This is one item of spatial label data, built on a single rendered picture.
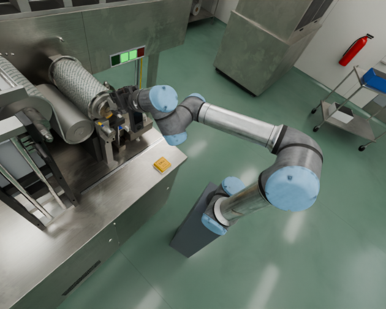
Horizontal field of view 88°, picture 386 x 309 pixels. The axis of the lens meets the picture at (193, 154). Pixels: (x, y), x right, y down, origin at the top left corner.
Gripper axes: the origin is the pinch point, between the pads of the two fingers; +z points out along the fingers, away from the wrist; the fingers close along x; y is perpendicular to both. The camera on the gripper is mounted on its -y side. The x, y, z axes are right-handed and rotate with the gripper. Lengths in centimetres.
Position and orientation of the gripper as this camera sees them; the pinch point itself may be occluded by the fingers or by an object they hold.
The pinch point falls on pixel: (115, 108)
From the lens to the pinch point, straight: 89.4
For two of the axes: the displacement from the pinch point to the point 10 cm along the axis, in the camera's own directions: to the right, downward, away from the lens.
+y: -2.9, -8.4, -4.6
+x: -6.2, 5.3, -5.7
